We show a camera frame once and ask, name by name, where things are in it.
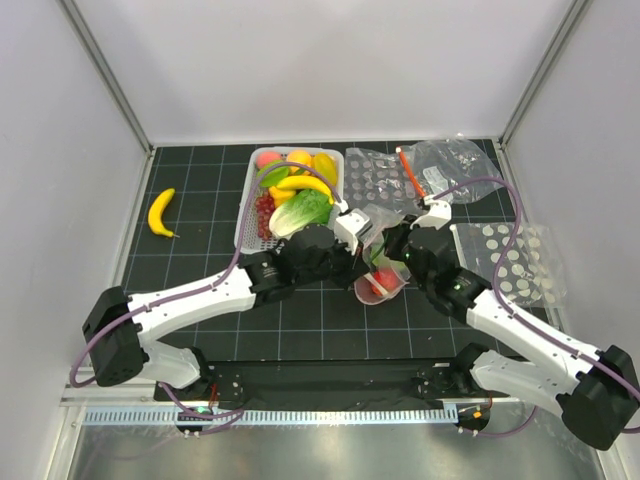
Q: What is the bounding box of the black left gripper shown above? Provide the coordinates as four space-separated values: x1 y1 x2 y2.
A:
295 232 370 291

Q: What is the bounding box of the red apple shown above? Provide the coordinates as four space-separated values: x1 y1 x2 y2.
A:
372 267 404 296

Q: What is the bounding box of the pink zipper clear bag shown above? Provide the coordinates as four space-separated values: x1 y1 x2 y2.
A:
354 204 410 306

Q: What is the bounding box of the long yellow banana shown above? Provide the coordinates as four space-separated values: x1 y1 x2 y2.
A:
147 188 178 238

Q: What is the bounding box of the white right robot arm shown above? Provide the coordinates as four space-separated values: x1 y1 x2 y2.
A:
383 222 639 451

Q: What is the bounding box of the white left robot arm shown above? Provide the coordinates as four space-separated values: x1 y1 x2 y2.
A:
81 218 368 400

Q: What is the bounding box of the orange zipper clear bag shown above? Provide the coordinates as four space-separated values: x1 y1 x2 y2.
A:
399 138 502 195

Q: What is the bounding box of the white dotted zip bag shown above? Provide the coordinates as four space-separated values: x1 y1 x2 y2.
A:
450 222 566 307

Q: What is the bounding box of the napa cabbage lettuce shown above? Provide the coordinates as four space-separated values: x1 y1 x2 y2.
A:
269 190 332 238

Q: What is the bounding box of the white perforated plastic basket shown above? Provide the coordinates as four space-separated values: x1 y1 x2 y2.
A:
234 145 344 254

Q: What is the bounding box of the red grape bunch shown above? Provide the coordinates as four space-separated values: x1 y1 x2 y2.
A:
254 193 275 241

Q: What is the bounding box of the yellow bell pepper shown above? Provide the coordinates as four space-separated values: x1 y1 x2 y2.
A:
268 186 297 208

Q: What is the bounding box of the yellow starfruit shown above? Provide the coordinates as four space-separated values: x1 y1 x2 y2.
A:
313 152 338 186

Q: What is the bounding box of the yellow orange peach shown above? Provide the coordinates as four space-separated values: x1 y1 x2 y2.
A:
286 150 312 166

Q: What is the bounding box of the pink peach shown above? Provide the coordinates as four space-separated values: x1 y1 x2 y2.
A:
255 150 282 170

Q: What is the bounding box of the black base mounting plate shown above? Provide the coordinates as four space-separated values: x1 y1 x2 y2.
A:
176 358 489 411

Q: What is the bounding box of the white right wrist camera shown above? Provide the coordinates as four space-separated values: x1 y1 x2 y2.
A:
410 196 452 230

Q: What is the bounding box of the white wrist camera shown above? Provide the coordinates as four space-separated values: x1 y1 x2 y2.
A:
329 200 373 256
410 196 452 230

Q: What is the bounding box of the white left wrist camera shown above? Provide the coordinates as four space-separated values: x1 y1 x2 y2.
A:
329 200 373 256

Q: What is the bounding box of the slotted cable duct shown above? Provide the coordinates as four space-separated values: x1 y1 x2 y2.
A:
82 404 458 427

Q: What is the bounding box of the aluminium frame rail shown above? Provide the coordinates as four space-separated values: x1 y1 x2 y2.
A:
498 0 592 150

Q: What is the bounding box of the left aluminium frame post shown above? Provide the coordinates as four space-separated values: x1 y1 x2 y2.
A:
56 0 153 157

